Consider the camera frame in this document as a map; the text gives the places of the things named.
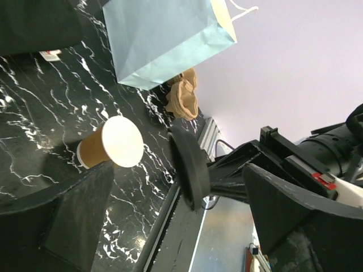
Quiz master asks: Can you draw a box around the black folded cloth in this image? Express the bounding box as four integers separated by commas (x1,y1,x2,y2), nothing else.
1,1,83,56

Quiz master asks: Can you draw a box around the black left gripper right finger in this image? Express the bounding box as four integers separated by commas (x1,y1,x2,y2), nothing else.
243,164,362,271

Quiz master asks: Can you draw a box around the brown cup carrier on table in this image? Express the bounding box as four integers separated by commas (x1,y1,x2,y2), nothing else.
165,67,199,121

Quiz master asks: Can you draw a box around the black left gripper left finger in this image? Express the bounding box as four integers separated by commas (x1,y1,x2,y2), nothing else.
1,161,114,271

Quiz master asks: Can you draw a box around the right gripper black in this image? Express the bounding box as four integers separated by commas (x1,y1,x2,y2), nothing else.
208,127,338,203

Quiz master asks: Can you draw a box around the single black cup lid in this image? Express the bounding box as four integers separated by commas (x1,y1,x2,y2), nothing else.
167,125,210,211

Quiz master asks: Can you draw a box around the single paper cup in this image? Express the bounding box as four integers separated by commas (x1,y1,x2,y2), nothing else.
77,116,144,169

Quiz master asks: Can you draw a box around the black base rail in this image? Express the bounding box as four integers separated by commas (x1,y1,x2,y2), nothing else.
133,184,206,271

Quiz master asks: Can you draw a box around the blue white paper bag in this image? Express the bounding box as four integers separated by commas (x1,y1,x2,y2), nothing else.
102,0,259,91

